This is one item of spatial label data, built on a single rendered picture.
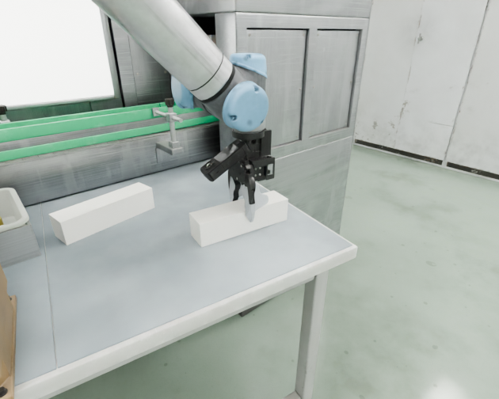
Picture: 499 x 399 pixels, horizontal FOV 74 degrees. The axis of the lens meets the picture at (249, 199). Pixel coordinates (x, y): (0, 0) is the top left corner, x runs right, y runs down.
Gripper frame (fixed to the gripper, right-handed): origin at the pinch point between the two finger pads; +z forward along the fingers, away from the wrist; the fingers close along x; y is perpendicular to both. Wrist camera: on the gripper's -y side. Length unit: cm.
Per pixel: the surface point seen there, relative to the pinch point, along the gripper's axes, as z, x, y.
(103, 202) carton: -1.5, 19.5, -27.9
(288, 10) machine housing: -46, 37, 40
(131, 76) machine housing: -25, 68, -6
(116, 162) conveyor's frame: -2.7, 44.2, -19.7
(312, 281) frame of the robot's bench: 15.2, -15.4, 11.2
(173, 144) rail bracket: -8.0, 36.5, -3.0
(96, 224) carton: 2.3, 16.4, -30.8
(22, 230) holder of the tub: -2.4, 12.3, -44.7
